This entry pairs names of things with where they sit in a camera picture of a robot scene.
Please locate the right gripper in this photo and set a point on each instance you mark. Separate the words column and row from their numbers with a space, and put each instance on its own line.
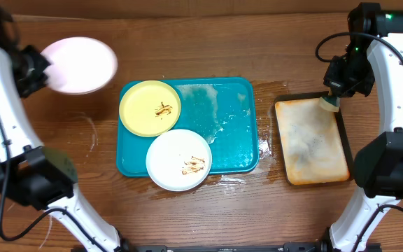
column 334, row 86

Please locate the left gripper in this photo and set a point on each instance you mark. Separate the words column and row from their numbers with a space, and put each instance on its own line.
column 31, row 87

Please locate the green yellow sponge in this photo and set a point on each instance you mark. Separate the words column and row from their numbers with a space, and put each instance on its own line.
column 330, row 103

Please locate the white plate with brown sauce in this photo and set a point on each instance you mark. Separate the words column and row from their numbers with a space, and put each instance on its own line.
column 79, row 65

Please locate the white plate with crumbs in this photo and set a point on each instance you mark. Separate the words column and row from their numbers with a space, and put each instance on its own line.
column 179, row 160

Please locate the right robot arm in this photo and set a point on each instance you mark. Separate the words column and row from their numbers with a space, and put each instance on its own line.
column 373, row 61

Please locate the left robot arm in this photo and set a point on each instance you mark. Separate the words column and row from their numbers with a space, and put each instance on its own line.
column 32, row 174

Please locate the black tray with soapy water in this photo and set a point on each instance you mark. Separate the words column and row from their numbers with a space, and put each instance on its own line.
column 314, row 142

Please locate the teal plastic tray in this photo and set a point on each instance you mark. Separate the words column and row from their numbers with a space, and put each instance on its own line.
column 222, row 110

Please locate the yellow plate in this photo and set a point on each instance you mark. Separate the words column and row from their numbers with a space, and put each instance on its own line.
column 150, row 108

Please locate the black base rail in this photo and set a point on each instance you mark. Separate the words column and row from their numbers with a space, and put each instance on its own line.
column 287, row 247

